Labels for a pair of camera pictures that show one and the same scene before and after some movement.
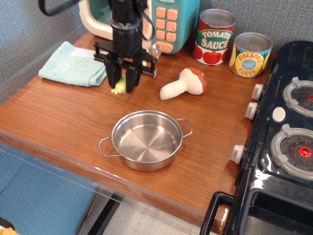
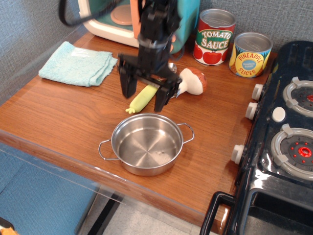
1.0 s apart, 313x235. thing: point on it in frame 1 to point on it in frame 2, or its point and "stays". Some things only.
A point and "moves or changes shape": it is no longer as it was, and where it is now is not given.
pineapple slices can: [249, 54] stays
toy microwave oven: [173, 26] stays
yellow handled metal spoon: [154, 51] moves or changes shape
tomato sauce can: [214, 31] stays
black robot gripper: [126, 48] to [152, 64]
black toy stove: [274, 192] stays
